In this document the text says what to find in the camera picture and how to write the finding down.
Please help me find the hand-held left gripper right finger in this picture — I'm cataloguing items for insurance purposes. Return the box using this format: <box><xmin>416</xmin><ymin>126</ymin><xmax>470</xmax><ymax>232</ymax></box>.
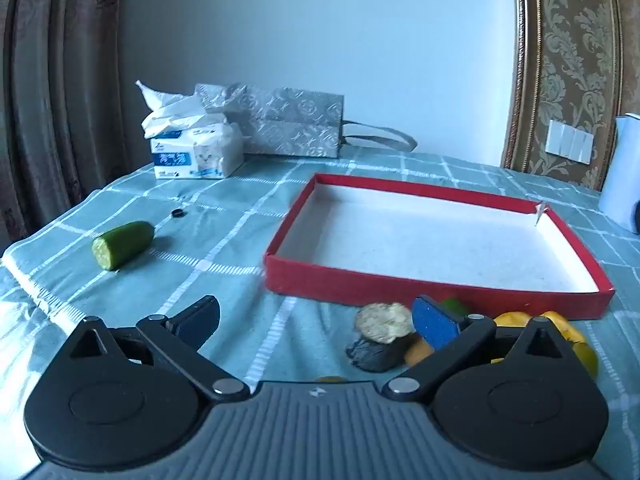
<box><xmin>382</xmin><ymin>295</ymin><xmax>583</xmax><ymax>406</ymax></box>

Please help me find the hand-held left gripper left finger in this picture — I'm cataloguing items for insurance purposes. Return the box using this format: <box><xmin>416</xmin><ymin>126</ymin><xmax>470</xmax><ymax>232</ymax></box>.
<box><xmin>67</xmin><ymin>295</ymin><xmax>251</xmax><ymax>403</ymax></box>

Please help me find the green cucumber piece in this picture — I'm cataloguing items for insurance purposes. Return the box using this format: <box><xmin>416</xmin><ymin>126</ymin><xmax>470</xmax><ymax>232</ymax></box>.
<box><xmin>440</xmin><ymin>297</ymin><xmax>471</xmax><ymax>318</ymax></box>
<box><xmin>91</xmin><ymin>221</ymin><xmax>156</xmax><ymax>272</ymax></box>

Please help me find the dark sugarcane piece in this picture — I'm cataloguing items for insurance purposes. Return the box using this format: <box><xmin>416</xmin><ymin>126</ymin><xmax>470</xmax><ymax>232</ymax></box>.
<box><xmin>345</xmin><ymin>302</ymin><xmax>416</xmax><ymax>373</ymax></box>

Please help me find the yellow green citrus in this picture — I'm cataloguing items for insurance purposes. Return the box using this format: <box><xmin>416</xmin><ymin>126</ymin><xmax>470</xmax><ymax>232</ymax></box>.
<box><xmin>542</xmin><ymin>310</ymin><xmax>599</xmax><ymax>380</ymax></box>
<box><xmin>492</xmin><ymin>311</ymin><xmax>533</xmax><ymax>333</ymax></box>

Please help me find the red cardboard box lid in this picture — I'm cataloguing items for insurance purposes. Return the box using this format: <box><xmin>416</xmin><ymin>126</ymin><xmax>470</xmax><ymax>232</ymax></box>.
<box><xmin>264</xmin><ymin>173</ymin><xmax>617</xmax><ymax>321</ymax></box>

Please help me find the green checked tablecloth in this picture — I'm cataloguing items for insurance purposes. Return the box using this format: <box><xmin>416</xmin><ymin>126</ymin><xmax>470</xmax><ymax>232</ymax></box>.
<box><xmin>0</xmin><ymin>152</ymin><xmax>640</xmax><ymax>480</ymax></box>

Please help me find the white tissue pack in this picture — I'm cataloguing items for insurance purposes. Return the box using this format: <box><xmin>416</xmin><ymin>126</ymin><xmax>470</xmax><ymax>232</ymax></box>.
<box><xmin>135</xmin><ymin>80</ymin><xmax>246</xmax><ymax>180</ymax></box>

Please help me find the silver patterned gift bag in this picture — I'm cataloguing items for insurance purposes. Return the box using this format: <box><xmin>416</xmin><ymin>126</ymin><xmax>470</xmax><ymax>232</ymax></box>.
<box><xmin>194</xmin><ymin>82</ymin><xmax>418</xmax><ymax>159</ymax></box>

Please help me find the light blue electric kettle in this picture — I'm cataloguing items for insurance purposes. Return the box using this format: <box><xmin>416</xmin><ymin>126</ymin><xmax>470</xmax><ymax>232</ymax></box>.
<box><xmin>598</xmin><ymin>114</ymin><xmax>640</xmax><ymax>235</ymax></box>

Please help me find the brown patterned curtain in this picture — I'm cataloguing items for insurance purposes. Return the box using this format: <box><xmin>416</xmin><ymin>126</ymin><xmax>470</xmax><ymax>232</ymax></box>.
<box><xmin>0</xmin><ymin>0</ymin><xmax>126</xmax><ymax>241</ymax></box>

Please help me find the white wall switch panel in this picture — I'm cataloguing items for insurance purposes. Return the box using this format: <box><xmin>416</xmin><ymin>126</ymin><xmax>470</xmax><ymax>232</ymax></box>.
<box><xmin>545</xmin><ymin>120</ymin><xmax>595</xmax><ymax>165</ymax></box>

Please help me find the carved wooden wall moulding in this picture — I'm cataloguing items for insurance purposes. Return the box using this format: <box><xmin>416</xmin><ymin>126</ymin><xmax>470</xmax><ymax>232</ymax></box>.
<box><xmin>500</xmin><ymin>0</ymin><xmax>538</xmax><ymax>171</ymax></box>

